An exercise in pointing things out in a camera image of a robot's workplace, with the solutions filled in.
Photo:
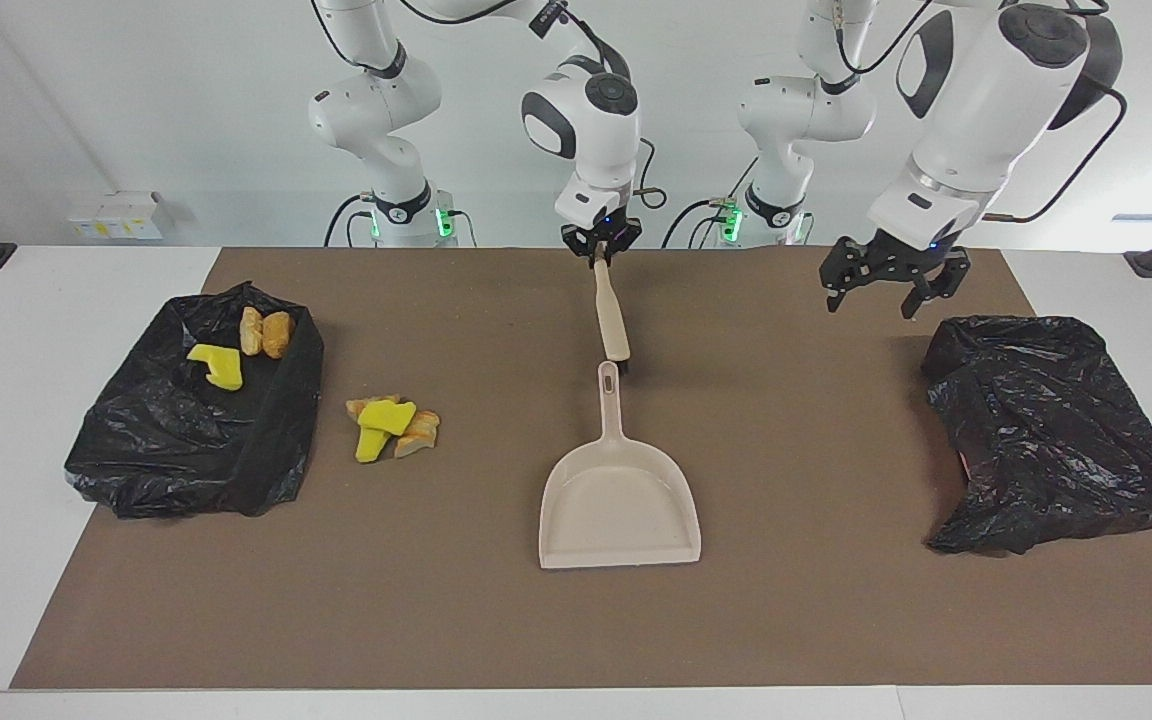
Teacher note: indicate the beige hand brush black bristles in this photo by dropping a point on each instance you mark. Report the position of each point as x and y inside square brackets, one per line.
[614, 320]

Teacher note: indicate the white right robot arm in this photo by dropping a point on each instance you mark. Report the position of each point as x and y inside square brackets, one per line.
[591, 130]

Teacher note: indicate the right black garbage bag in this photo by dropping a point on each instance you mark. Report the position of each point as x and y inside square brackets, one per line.
[1056, 440]

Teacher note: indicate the yellow sponge piece green side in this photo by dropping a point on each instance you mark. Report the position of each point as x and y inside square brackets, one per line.
[388, 417]

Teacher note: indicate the left black garbage bag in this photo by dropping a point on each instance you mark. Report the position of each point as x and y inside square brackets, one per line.
[176, 440]

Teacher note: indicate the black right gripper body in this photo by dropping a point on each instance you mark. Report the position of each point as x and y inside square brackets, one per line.
[601, 238]

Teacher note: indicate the pale striped bread piece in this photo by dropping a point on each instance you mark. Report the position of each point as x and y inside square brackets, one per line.
[419, 433]

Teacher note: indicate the striped orange croissant piece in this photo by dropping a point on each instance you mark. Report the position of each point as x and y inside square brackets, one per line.
[251, 332]

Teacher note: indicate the beige plastic dustpan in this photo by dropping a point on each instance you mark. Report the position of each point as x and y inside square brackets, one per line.
[621, 510]

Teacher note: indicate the small orange bread piece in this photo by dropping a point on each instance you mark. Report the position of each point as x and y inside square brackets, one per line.
[361, 406]

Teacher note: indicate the notched yellow sponge piece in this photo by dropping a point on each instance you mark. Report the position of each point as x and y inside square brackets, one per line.
[221, 368]

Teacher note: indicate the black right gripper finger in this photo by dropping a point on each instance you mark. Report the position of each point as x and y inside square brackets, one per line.
[618, 254]
[579, 252]

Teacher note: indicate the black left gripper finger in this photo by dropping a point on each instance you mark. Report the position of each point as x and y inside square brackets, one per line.
[946, 278]
[848, 265]

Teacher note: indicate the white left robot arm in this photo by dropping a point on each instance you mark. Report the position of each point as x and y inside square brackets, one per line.
[986, 100]

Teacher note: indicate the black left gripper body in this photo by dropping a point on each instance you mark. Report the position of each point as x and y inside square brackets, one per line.
[911, 258]

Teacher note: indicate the brown peanut shaped bread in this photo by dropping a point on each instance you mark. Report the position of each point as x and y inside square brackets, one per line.
[278, 335]

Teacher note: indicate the brown table mat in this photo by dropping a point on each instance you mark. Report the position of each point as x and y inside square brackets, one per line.
[576, 620]

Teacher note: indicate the black garbage bag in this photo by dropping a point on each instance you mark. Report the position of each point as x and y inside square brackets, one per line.
[1056, 440]
[176, 440]

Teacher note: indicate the white cardboard box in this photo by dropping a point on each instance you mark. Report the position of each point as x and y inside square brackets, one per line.
[121, 222]

